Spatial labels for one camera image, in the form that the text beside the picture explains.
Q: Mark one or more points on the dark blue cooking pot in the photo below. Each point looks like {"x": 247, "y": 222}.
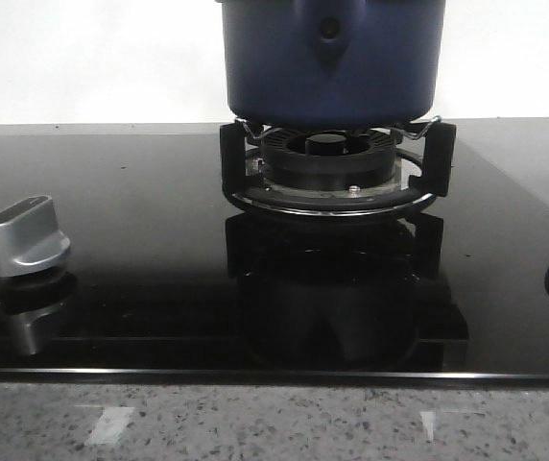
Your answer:
{"x": 331, "y": 64}

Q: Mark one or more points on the black pot support grate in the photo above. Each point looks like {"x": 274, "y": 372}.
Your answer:
{"x": 424, "y": 153}

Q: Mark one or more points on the silver stove control knob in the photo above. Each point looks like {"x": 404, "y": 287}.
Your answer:
{"x": 30, "y": 237}

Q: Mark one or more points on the black glass gas cooktop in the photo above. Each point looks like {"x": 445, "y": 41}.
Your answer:
{"x": 166, "y": 281}

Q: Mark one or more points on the black round gas burner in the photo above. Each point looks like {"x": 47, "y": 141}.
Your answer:
{"x": 310, "y": 164}

